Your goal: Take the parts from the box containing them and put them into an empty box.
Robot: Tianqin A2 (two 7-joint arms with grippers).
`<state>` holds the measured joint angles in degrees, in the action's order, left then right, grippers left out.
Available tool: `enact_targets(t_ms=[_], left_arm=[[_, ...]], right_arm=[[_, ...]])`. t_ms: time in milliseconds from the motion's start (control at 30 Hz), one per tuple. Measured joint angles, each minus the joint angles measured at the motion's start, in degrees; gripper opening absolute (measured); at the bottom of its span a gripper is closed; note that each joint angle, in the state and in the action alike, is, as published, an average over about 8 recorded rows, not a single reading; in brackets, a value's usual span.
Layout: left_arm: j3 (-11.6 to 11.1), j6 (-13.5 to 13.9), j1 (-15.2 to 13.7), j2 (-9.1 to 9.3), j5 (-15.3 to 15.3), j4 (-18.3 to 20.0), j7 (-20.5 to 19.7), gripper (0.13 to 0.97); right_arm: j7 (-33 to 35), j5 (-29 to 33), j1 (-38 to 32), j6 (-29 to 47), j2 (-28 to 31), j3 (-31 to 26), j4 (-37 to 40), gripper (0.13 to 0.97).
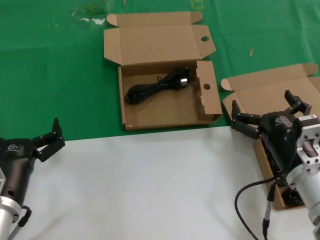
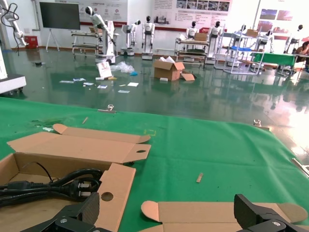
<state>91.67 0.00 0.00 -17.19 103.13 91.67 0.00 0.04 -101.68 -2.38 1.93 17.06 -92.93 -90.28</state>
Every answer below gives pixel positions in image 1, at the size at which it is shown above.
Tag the cardboard box with round hole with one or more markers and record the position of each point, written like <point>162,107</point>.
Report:
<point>160,115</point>

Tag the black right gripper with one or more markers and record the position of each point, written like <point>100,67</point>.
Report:
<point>280,135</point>

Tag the white table cloth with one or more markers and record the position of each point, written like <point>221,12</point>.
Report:
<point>150,187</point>

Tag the green table cloth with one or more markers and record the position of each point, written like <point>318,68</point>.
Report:
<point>50,75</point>

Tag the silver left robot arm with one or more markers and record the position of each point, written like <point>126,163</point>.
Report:
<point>7,217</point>

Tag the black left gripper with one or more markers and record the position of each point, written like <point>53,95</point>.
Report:
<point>15,170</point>

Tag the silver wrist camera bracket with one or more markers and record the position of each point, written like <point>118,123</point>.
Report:
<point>2,181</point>
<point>310,140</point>

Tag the brown cardboard mailer box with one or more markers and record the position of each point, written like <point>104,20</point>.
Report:
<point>262,95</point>

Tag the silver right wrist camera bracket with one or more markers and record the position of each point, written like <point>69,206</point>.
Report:
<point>310,140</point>

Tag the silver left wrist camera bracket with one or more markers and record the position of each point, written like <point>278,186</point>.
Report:
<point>2,181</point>

